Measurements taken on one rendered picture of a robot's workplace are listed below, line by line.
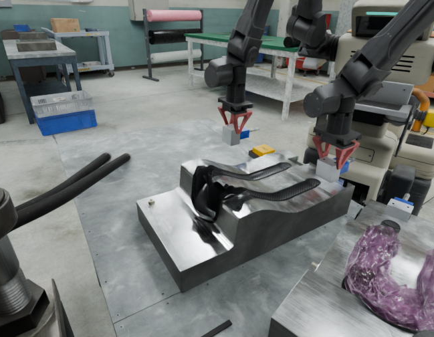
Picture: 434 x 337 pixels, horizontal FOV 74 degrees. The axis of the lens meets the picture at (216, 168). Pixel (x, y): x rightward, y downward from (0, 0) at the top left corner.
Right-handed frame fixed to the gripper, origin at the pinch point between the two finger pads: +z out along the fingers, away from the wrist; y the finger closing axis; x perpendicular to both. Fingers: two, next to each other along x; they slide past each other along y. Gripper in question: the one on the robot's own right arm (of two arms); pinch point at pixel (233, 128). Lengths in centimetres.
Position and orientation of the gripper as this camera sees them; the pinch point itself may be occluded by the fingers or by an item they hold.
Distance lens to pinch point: 93.8
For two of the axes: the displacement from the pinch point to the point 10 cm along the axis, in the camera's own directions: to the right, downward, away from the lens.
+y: 5.2, 4.2, -7.4
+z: -0.2, 8.7, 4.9
